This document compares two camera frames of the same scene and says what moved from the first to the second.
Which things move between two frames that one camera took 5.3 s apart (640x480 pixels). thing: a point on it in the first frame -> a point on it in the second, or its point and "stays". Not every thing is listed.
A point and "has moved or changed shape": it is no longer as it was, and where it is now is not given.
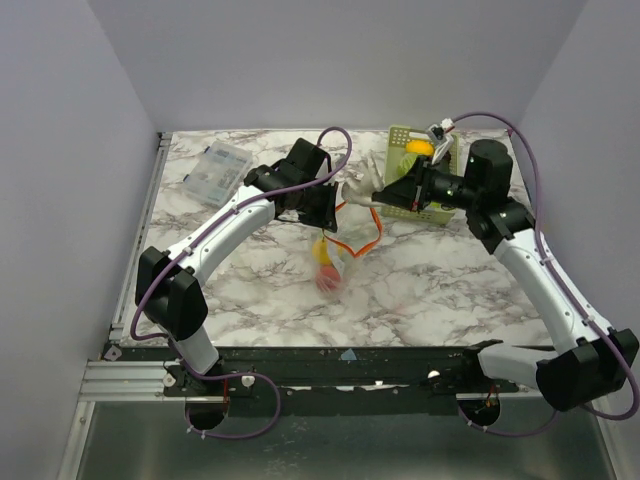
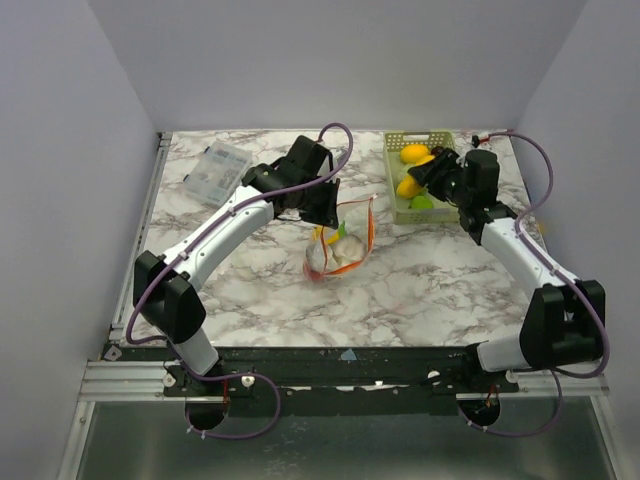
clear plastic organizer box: [218, 173] stays
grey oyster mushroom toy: [362, 180] -> [342, 250]
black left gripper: [327, 218] stays
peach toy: [328, 278] -> [314, 275]
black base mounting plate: [353, 382] stays
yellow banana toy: [320, 252] has moved or changed shape
